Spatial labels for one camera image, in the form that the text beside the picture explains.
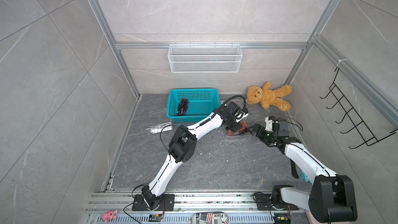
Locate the clear clamshell container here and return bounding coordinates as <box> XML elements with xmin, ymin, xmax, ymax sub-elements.
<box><xmin>146</xmin><ymin>122</ymin><xmax>173</xmax><ymax>134</ymax></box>
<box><xmin>225</xmin><ymin>118</ymin><xmax>249</xmax><ymax>132</ymax></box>

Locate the teal plastic basket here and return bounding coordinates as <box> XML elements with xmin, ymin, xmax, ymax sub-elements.
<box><xmin>166</xmin><ymin>88</ymin><xmax>220</xmax><ymax>122</ymax></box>

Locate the dark purple grape bunch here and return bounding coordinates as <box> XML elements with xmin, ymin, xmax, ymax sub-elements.
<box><xmin>176</xmin><ymin>98</ymin><xmax>189</xmax><ymax>116</ymax></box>

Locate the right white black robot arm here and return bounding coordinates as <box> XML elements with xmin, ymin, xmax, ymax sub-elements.
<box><xmin>248</xmin><ymin>116</ymin><xmax>358</xmax><ymax>223</ymax></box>

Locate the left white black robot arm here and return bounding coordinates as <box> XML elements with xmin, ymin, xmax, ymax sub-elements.
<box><xmin>142</xmin><ymin>95</ymin><xmax>248</xmax><ymax>210</ymax></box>

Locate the brown teddy bear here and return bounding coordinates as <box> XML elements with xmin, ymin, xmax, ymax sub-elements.
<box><xmin>246</xmin><ymin>82</ymin><xmax>292</xmax><ymax>112</ymax></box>

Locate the black comb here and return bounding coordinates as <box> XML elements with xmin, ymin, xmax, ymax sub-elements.
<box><xmin>290</xmin><ymin>160</ymin><xmax>299</xmax><ymax>179</ymax></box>

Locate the flag pattern object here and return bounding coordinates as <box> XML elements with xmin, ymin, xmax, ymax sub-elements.
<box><xmin>191</xmin><ymin>212</ymin><xmax>229</xmax><ymax>224</ymax></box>

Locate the pink plush toy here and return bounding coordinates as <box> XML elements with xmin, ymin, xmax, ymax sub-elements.
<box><xmin>101</xmin><ymin>210</ymin><xmax>118</xmax><ymax>223</ymax></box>

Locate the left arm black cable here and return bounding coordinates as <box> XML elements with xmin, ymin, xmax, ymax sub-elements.
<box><xmin>122</xmin><ymin>94</ymin><xmax>247</xmax><ymax>224</ymax></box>

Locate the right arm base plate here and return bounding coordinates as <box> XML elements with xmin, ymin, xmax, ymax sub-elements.
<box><xmin>252</xmin><ymin>192</ymin><xmax>299</xmax><ymax>211</ymax></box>

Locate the white wire mesh shelf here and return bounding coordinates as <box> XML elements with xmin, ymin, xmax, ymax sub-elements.
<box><xmin>167</xmin><ymin>44</ymin><xmax>243</xmax><ymax>73</ymax></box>

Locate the black wire hook rack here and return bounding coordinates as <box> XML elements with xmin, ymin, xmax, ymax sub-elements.
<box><xmin>319</xmin><ymin>68</ymin><xmax>398</xmax><ymax>150</ymax></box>

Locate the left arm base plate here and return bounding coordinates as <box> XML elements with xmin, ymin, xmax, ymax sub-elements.
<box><xmin>131</xmin><ymin>194</ymin><xmax>175</xmax><ymax>211</ymax></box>

